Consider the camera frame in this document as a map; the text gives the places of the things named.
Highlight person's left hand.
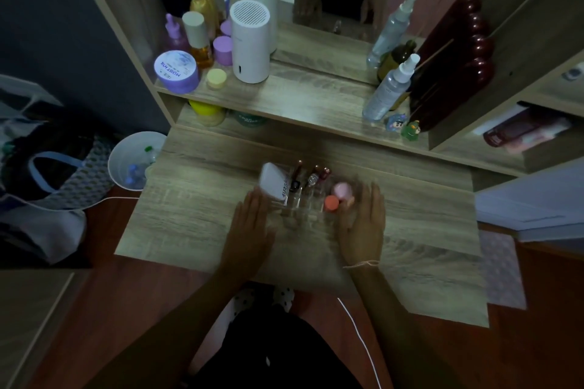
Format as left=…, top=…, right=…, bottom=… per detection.
left=218, top=188, right=277, bottom=284

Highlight person's right hand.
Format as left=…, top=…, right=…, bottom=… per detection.
left=337, top=181, right=387, bottom=267

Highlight clear acrylic cosmetics organizer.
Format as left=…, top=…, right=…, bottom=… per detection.
left=258, top=162, right=368, bottom=232

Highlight person's right forearm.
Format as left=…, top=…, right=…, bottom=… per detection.
left=349, top=263, right=466, bottom=389

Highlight person's left forearm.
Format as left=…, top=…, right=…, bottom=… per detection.
left=84, top=268, right=249, bottom=389

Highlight pink round makeup sponge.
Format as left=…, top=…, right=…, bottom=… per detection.
left=332, top=182, right=356, bottom=202

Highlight white compact case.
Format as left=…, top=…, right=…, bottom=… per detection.
left=258, top=162, right=293, bottom=202

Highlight polka dot slipper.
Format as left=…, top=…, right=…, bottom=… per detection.
left=228, top=285, right=295, bottom=322

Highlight black shorts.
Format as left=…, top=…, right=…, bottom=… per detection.
left=182, top=304, right=363, bottom=389

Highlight small green figurine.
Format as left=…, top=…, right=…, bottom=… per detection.
left=401, top=120, right=422, bottom=142

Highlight green lidded jar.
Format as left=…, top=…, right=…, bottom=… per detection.
left=234, top=111, right=269, bottom=128

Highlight wooden dressing table shelf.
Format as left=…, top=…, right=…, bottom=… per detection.
left=61, top=0, right=584, bottom=177

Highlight clear spray bottle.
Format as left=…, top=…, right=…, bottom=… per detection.
left=362, top=53, right=421, bottom=123

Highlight white waste bin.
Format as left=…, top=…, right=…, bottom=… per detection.
left=108, top=131, right=168, bottom=192

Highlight small yellow lidded jar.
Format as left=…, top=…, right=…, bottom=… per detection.
left=206, top=68, right=228, bottom=90

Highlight dark amber glass bottle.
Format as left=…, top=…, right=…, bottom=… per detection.
left=377, top=40, right=418, bottom=83

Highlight purple round cream jar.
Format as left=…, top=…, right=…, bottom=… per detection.
left=153, top=50, right=200, bottom=95

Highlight lilac capped jar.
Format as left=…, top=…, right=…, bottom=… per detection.
left=213, top=35, right=234, bottom=67

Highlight dark red ribbed bottle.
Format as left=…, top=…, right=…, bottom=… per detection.
left=409, top=0, right=496, bottom=132

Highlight white cylindrical humidifier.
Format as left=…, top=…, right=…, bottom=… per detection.
left=229, top=0, right=271, bottom=84

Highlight dark red cosmetic tube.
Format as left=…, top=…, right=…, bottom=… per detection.
left=483, top=107, right=572, bottom=149

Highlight amber bottle with white cap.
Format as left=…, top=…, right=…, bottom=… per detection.
left=182, top=11, right=214, bottom=69

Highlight small purple pump bottle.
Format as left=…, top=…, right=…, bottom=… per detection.
left=163, top=13, right=189, bottom=53

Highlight grey tote bag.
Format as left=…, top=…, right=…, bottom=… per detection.
left=0, top=74, right=115, bottom=268

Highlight white cable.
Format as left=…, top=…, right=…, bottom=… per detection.
left=337, top=298, right=383, bottom=389

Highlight wall mirror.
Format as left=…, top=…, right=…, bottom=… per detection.
left=151, top=0, right=514, bottom=86

